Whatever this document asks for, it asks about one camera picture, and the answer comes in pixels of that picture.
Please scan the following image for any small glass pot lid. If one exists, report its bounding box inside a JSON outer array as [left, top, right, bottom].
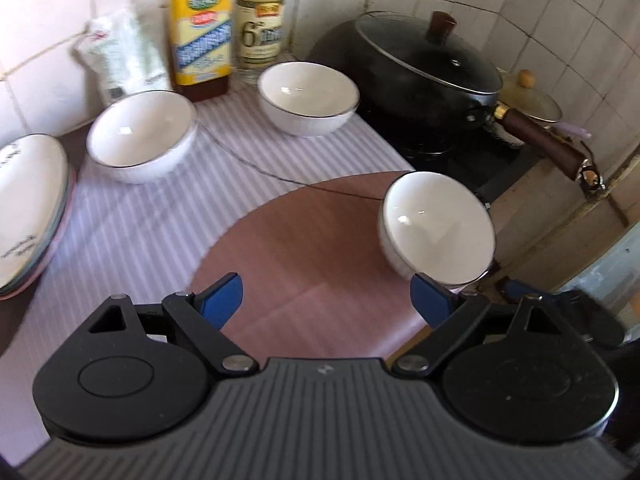
[[499, 70, 563, 125]]

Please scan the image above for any white ribbed bowl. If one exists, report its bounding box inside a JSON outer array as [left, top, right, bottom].
[[257, 61, 360, 138], [86, 90, 198, 184], [378, 171, 496, 292]]

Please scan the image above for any yellow label cooking wine bottle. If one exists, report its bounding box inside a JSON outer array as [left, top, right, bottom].
[[168, 0, 232, 102]]

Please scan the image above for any white pink patterned plate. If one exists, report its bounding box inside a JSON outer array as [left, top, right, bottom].
[[0, 134, 70, 288]]

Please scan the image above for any white vinegar bottle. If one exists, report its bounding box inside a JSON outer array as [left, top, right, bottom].
[[233, 0, 286, 82]]

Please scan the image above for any wooden wok handle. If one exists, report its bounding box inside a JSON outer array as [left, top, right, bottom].
[[494, 103, 605, 196]]

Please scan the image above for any black wok with lid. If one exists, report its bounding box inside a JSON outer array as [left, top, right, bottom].
[[305, 8, 532, 206]]

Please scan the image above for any teal egg pattern plate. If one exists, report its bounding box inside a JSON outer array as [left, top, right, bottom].
[[1, 166, 76, 301]]

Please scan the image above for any white green seasoning bag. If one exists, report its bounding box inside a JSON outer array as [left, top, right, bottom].
[[75, 9, 171, 106]]

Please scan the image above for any striped patterned table mat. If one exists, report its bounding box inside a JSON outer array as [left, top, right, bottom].
[[1, 84, 407, 464]]

